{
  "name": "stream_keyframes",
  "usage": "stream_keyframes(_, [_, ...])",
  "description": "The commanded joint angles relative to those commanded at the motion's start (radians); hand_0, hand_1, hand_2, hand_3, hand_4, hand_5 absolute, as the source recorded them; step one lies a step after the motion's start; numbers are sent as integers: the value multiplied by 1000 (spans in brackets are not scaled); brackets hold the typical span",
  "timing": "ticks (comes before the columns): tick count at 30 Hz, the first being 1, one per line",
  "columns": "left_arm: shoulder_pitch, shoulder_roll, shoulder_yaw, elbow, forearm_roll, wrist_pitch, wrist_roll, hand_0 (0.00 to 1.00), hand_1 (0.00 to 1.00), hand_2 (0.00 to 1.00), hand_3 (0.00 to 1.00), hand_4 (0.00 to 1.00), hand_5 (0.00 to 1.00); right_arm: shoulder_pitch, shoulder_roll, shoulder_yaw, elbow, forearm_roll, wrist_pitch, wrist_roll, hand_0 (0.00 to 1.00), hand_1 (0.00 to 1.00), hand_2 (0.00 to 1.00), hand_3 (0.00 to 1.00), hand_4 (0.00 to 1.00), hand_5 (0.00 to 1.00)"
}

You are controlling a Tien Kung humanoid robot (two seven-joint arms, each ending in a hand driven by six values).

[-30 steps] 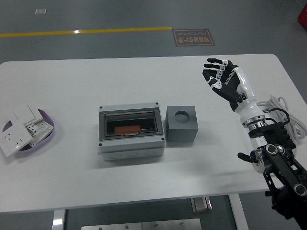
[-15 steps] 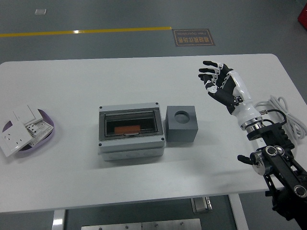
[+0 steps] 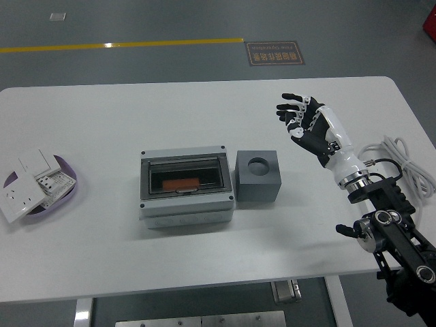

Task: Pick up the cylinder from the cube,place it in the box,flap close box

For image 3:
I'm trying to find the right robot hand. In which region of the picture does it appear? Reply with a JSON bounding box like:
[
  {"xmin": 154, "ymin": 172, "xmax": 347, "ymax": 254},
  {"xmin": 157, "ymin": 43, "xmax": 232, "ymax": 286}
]
[{"xmin": 275, "ymin": 91, "xmax": 364, "ymax": 184}]

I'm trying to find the grey junction box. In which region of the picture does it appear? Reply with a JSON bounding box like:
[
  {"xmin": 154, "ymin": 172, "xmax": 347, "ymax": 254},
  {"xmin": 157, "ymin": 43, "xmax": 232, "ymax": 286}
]
[{"xmin": 138, "ymin": 145, "xmax": 236, "ymax": 230}]

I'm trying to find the orange cylinder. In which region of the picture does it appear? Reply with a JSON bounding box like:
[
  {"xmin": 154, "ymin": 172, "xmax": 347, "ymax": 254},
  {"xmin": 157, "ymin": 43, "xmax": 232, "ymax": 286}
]
[{"xmin": 162, "ymin": 176, "xmax": 200, "ymax": 189}]

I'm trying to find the grey cube with round hole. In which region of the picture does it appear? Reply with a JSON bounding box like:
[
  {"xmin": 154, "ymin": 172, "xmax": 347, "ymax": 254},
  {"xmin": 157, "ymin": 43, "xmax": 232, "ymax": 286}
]
[{"xmin": 234, "ymin": 149, "xmax": 282, "ymax": 202}]

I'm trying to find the brown floor sign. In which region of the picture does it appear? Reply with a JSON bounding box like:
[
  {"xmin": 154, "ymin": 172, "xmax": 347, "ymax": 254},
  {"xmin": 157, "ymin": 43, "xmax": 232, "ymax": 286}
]
[{"xmin": 244, "ymin": 41, "xmax": 306, "ymax": 67}]

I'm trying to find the red object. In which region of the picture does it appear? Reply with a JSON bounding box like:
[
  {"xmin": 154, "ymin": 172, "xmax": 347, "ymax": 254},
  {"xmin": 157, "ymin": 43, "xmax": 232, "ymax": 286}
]
[{"xmin": 421, "ymin": 6, "xmax": 436, "ymax": 44}]

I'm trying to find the white table leg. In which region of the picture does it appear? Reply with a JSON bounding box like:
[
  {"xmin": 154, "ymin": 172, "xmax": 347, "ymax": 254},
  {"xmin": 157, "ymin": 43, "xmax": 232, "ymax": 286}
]
[
  {"xmin": 324, "ymin": 275, "xmax": 354, "ymax": 327},
  {"xmin": 73, "ymin": 298, "xmax": 93, "ymax": 327}
]

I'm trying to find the yellow floor tape line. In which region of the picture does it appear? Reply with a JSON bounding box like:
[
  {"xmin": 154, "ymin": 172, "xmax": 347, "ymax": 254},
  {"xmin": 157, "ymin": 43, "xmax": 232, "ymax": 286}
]
[{"xmin": 0, "ymin": 37, "xmax": 245, "ymax": 55}]

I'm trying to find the white perforated socket module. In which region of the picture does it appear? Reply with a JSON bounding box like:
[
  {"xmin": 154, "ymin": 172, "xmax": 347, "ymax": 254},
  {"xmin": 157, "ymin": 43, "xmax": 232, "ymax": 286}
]
[{"xmin": 33, "ymin": 169, "xmax": 76, "ymax": 209}]

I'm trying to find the purple tray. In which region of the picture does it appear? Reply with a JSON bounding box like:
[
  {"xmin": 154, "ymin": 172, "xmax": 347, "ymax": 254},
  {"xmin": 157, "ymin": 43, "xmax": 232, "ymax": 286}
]
[{"xmin": 2, "ymin": 155, "xmax": 80, "ymax": 225}]

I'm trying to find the white power cord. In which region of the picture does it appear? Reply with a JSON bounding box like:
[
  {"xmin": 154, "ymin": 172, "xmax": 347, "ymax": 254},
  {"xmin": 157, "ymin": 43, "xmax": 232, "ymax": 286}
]
[{"xmin": 357, "ymin": 135, "xmax": 436, "ymax": 239}]

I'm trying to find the grey metal table bracket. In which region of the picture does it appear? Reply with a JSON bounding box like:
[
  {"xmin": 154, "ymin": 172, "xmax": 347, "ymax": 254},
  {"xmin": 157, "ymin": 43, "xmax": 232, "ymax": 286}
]
[{"xmin": 270, "ymin": 279, "xmax": 302, "ymax": 304}]

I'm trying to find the grey metal base plate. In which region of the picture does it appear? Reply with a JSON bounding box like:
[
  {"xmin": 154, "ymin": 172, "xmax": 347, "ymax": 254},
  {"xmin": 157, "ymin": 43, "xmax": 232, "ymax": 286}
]
[{"xmin": 114, "ymin": 315, "xmax": 202, "ymax": 327}]

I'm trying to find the white wall switch plate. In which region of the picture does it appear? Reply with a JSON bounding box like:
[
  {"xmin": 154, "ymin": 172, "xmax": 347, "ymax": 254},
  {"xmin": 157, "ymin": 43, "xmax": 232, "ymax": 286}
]
[{"xmin": 10, "ymin": 149, "xmax": 62, "ymax": 178}]

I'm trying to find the white wall socket plate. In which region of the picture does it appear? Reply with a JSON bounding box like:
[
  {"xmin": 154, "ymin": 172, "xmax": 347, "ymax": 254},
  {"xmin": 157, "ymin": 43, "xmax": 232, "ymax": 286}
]
[{"xmin": 0, "ymin": 172, "xmax": 47, "ymax": 225}]

